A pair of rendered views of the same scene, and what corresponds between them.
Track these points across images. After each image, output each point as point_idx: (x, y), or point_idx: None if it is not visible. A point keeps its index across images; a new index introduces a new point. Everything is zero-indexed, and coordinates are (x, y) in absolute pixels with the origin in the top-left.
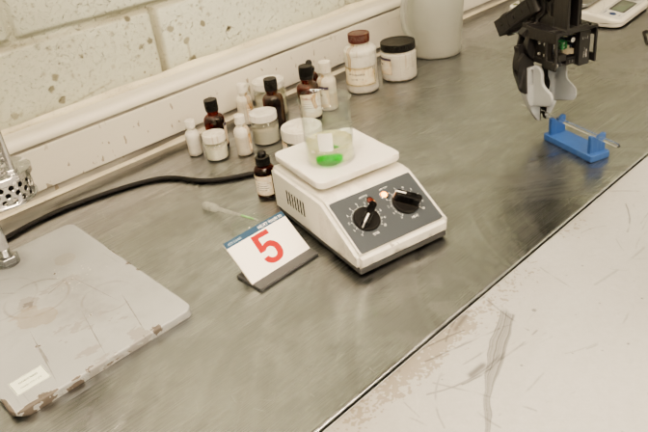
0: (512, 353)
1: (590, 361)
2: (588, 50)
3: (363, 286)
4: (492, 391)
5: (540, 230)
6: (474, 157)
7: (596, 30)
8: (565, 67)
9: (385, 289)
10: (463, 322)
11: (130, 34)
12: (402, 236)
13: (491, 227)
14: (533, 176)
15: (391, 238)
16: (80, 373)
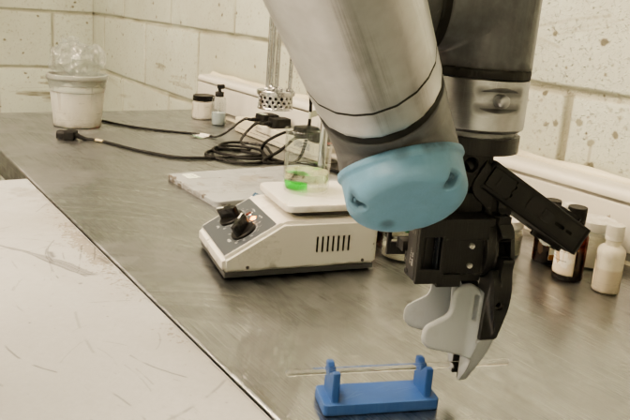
0: (49, 265)
1: (2, 283)
2: (413, 258)
3: (187, 245)
4: (28, 253)
5: (186, 317)
6: (389, 331)
7: (419, 229)
8: (453, 293)
9: (174, 249)
10: (102, 261)
11: (541, 108)
12: (213, 241)
13: (219, 300)
14: (307, 348)
15: (211, 234)
16: (183, 182)
